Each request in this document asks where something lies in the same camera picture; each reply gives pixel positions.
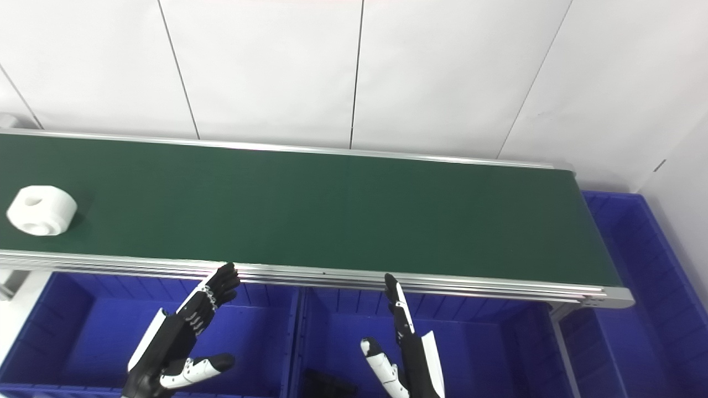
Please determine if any white round plastic part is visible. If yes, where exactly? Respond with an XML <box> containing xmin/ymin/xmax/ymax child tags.
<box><xmin>6</xmin><ymin>185</ymin><xmax>78</xmax><ymax>237</ymax></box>

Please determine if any aluminium conveyor leg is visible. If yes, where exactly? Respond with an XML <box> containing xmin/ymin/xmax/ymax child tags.
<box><xmin>0</xmin><ymin>269</ymin><xmax>29</xmax><ymax>302</ymax></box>
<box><xmin>548</xmin><ymin>303</ymin><xmax>582</xmax><ymax>398</ymax></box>

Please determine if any black part in bin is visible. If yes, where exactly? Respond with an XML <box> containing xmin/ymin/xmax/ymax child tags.
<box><xmin>303</xmin><ymin>368</ymin><xmax>360</xmax><ymax>398</ymax></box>

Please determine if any blue plastic bin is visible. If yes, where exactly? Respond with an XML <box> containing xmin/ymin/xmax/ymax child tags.
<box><xmin>290</xmin><ymin>285</ymin><xmax>576</xmax><ymax>398</ymax></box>
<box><xmin>559</xmin><ymin>191</ymin><xmax>708</xmax><ymax>398</ymax></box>
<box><xmin>0</xmin><ymin>271</ymin><xmax>302</xmax><ymax>398</ymax></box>

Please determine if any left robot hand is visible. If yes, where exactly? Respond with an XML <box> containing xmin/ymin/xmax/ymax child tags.
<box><xmin>122</xmin><ymin>263</ymin><xmax>241</xmax><ymax>398</ymax></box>

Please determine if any green conveyor belt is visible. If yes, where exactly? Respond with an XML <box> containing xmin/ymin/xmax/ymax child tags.
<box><xmin>0</xmin><ymin>128</ymin><xmax>636</xmax><ymax>309</ymax></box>

